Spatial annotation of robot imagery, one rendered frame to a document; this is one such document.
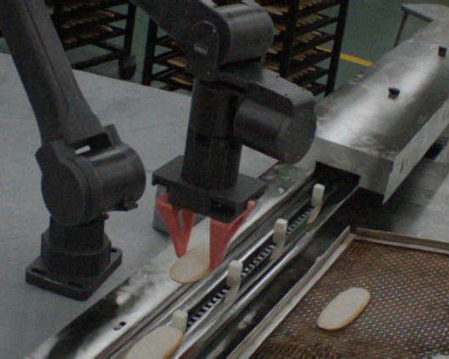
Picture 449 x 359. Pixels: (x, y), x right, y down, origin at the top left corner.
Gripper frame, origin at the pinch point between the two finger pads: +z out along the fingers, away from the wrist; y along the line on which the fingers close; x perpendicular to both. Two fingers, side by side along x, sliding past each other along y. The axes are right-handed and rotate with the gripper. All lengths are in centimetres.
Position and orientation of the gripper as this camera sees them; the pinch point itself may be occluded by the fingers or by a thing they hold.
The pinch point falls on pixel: (198, 255)
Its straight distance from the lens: 102.2
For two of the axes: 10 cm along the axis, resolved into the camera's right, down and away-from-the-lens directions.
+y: 8.9, 2.9, -3.5
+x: 4.4, -3.2, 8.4
